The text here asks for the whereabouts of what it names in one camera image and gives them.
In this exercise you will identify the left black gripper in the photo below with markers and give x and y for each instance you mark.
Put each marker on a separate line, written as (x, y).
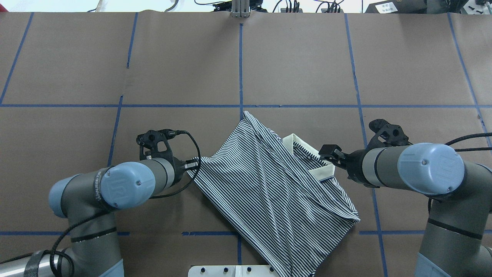
(179, 169)

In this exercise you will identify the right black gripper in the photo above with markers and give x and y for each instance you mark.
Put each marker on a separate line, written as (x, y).
(355, 165)

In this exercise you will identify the striped polo shirt white collar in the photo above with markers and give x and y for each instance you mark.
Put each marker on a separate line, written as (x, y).
(279, 196)

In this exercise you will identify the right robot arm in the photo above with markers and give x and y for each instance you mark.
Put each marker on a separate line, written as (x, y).
(460, 190)

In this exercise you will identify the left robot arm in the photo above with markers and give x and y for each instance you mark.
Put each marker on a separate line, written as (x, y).
(89, 247)

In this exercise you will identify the black power strip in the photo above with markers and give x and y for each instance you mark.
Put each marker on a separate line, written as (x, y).
(308, 6)

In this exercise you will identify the black box with label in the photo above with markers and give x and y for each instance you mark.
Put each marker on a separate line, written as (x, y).
(398, 6)

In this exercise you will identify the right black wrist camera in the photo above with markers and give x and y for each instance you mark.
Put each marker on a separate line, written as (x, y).
(386, 135)

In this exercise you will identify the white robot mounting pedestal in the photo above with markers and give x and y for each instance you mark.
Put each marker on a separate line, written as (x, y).
(232, 271)

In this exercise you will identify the aluminium frame post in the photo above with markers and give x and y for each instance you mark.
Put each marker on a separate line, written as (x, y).
(240, 8)

